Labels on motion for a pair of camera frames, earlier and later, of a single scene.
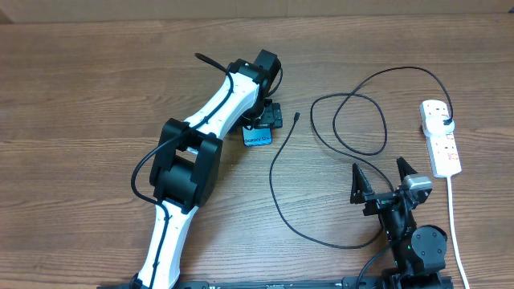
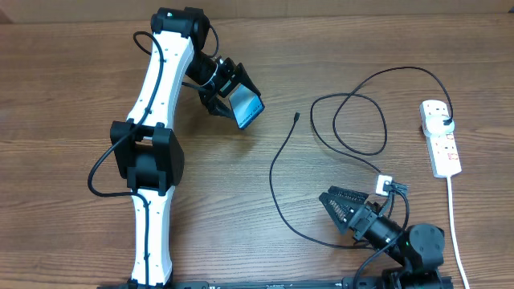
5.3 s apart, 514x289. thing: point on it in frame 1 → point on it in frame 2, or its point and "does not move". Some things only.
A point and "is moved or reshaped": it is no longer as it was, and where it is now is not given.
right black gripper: x=361 y=193 → x=357 y=219
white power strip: x=442 y=149 does not move
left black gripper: x=270 y=116 → x=214 y=104
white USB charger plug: x=438 y=124 does not move
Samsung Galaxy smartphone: x=259 y=136 is moved or reshaped
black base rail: x=352 y=282 does not move
